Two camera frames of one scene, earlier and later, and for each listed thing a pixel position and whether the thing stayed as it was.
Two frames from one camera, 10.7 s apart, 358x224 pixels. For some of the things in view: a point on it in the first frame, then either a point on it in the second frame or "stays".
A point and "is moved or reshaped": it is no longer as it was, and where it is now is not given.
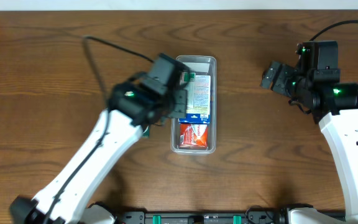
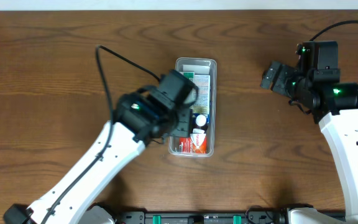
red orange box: x=193 y=136 is moved or reshaped
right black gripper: x=279 y=80 stays
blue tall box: x=198 y=101 stays
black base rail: x=250 y=216 stays
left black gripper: x=180 y=103 -> x=183 y=123
